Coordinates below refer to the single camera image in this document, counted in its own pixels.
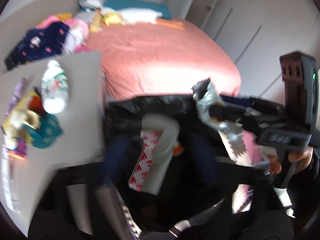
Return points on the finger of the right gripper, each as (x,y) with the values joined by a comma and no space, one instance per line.
(228,112)

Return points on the silver foil wrapper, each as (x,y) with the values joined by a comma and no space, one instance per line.
(205,96)

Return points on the right hand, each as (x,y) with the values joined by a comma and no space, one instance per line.
(302,159)

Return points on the pink bed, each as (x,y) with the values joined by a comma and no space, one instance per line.
(152,59)

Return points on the black garbage bag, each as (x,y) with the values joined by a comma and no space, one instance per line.
(203,195)

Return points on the teal pillow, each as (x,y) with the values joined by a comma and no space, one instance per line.
(124,4)

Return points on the white goose plush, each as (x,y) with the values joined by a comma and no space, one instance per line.
(139,15)

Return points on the yellow duck plush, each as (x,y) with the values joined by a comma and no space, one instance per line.
(112,18)

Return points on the pink white clothes pile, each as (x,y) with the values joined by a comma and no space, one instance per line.
(80,26)

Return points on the crushed plastic bottle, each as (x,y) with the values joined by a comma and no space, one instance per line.
(54,88)

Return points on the patchwork cushion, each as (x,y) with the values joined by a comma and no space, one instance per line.
(91,4)

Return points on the teal box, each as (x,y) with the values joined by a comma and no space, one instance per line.
(46,134)

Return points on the navy patterned blanket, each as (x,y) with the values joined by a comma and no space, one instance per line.
(38,44)

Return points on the black camera box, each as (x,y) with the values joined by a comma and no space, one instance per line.
(300,77)

